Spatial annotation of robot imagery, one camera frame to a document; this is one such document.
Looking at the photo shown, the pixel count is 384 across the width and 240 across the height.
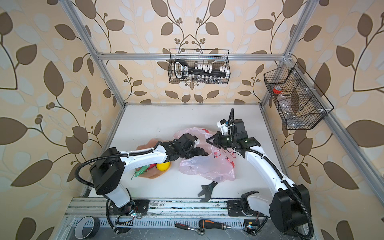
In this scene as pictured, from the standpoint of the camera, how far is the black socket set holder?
2.72 ft

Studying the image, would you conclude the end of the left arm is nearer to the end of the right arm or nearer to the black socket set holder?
the end of the right arm

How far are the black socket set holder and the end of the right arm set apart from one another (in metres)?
0.33

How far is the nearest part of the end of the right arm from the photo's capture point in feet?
1.90
